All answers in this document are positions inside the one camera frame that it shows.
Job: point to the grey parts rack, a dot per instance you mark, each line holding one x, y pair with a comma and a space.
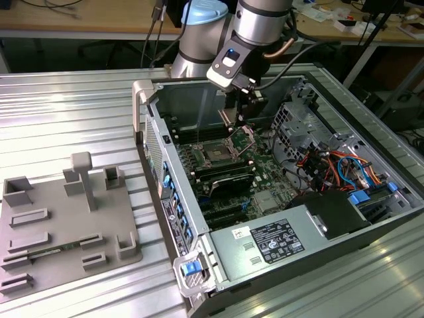
66, 215

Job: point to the black RAM stick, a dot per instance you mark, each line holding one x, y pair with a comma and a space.
228, 172

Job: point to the CPU socket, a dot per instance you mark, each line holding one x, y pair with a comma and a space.
202, 160

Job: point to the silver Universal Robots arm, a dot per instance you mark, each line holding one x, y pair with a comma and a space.
261, 23

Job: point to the white papers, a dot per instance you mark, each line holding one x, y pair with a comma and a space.
318, 14

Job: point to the green motherboard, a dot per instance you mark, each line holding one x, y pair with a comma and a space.
265, 165

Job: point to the black monitor base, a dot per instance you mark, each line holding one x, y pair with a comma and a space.
381, 5

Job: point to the perforated metal drive cage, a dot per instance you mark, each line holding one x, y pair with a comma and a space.
295, 122

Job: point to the blue case release latch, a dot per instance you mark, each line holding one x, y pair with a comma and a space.
191, 268

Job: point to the small blue clip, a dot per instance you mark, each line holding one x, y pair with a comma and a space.
392, 186

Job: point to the black graphics card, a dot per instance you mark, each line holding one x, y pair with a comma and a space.
232, 185

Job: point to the black RAM slot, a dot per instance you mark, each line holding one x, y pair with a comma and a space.
192, 137

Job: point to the wooden desk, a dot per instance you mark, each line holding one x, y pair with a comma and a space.
99, 20

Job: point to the grey open PC case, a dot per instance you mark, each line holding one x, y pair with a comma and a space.
180, 179

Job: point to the black PSU rating label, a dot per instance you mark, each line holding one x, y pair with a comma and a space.
278, 242

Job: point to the green RAM stick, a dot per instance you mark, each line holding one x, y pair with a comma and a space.
69, 245

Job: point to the black plastic shroud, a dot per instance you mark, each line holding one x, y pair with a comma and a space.
334, 212

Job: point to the small white box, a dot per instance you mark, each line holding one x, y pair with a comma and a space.
357, 30

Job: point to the black expansion slot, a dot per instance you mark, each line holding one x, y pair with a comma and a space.
228, 221
222, 212

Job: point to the grey power supply unit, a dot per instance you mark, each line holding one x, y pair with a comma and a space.
232, 261

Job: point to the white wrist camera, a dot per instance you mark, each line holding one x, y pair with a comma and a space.
222, 77

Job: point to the silver chipset heatsink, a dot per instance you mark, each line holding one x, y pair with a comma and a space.
265, 202

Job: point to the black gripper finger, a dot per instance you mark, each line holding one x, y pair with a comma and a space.
239, 109
225, 118

